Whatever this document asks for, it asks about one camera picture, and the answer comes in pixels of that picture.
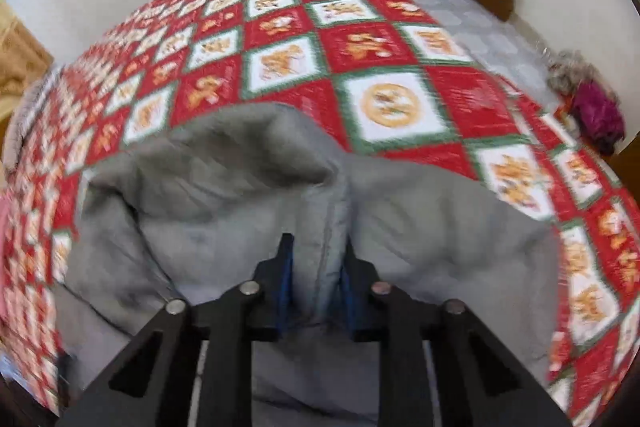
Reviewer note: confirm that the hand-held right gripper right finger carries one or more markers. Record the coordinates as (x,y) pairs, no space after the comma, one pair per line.
(347,302)

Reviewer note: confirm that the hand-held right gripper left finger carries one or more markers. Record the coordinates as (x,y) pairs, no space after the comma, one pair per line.
(286,287)

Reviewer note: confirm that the striped pillow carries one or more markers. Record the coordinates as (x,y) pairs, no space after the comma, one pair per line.
(22,122)

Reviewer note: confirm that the beige curtain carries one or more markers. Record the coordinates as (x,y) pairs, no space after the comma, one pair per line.
(17,52)

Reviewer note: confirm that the magenta cloth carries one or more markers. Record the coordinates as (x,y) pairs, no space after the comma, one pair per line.
(597,112)

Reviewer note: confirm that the grey down jacket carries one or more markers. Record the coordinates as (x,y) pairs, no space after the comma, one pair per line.
(210,187)

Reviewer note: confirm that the grey furry cloth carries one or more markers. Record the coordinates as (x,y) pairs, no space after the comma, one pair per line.
(570,69)

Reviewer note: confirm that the red checked printed blanket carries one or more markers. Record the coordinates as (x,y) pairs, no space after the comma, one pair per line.
(380,52)

